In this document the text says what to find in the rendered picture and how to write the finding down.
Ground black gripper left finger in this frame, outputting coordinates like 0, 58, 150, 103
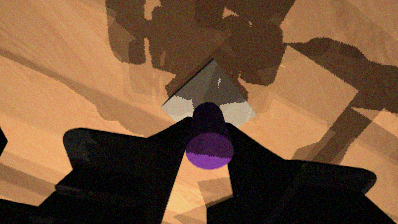
63, 116, 192, 224

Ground dark purple cylinder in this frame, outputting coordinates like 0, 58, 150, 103
186, 102, 234, 170

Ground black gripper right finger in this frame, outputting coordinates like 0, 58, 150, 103
226, 122, 377, 224

